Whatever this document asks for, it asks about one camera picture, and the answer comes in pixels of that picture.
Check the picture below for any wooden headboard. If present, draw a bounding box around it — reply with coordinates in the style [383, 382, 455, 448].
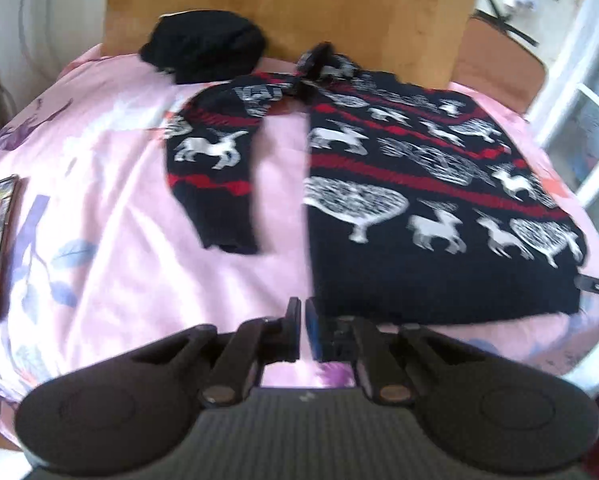
[100, 0, 489, 92]

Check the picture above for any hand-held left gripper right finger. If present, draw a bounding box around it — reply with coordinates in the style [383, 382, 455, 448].
[305, 297, 481, 407]

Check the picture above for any black reindeer pattern sweater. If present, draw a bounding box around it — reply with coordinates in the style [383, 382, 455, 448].
[162, 42, 589, 326]

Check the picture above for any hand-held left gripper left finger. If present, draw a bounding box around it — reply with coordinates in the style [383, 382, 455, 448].
[129, 297, 301, 407]

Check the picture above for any plain black folded garment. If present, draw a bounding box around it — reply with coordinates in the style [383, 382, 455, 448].
[138, 8, 267, 86]

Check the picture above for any pink floral bedsheet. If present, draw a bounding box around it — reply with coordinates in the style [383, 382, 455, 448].
[0, 42, 599, 423]

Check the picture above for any white shelf unit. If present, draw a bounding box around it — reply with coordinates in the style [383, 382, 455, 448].
[472, 0, 599, 209]

